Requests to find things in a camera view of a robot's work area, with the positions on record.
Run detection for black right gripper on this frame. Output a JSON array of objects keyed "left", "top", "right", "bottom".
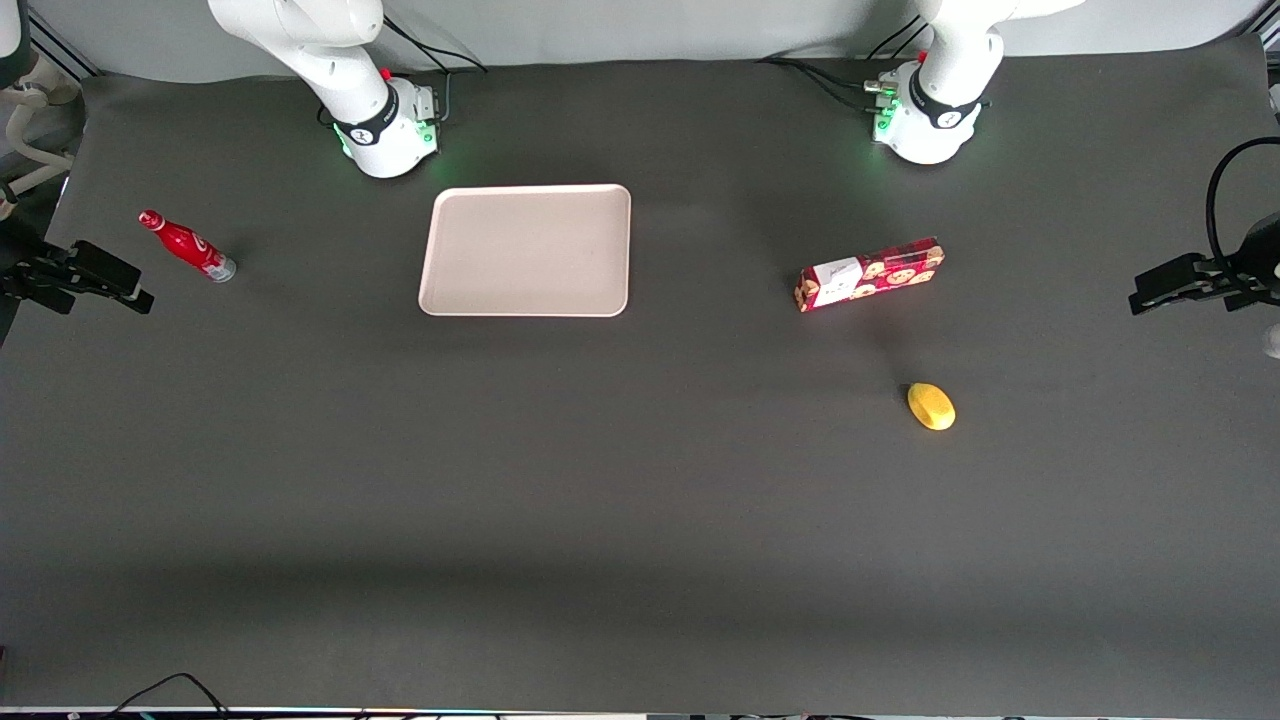
[{"left": 0, "top": 214, "right": 156, "bottom": 347}]

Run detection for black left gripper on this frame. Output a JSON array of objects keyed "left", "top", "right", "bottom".
[{"left": 1129, "top": 211, "right": 1280, "bottom": 317}]

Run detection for red coke bottle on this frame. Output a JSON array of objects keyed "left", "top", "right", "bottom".
[{"left": 138, "top": 209, "right": 238, "bottom": 284}]

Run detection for beige plastic tray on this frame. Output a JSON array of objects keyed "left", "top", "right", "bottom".
[{"left": 417, "top": 183, "right": 633, "bottom": 319}]

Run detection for yellow lemon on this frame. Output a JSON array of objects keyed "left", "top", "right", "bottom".
[{"left": 906, "top": 382, "right": 957, "bottom": 432}]

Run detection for red cookie box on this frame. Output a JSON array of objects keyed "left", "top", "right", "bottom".
[{"left": 794, "top": 236, "right": 947, "bottom": 314}]

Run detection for dark grey table mat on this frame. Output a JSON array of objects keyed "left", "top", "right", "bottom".
[{"left": 0, "top": 34, "right": 1280, "bottom": 717}]

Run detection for black looped gripper cable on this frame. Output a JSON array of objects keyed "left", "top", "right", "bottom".
[{"left": 1205, "top": 137, "right": 1280, "bottom": 263}]

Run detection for black right arm base cables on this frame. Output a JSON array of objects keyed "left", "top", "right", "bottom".
[{"left": 378, "top": 14, "right": 490, "bottom": 123}]

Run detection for black arm base cables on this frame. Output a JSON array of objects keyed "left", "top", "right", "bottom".
[
  {"left": 378, "top": 14, "right": 490, "bottom": 123},
  {"left": 758, "top": 14, "right": 933, "bottom": 117}
]

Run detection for thin black table-edge cable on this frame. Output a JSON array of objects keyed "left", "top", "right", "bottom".
[{"left": 98, "top": 672, "right": 233, "bottom": 720}]

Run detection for black left arm base cables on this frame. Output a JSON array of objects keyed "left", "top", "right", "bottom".
[{"left": 758, "top": 14, "right": 933, "bottom": 117}]

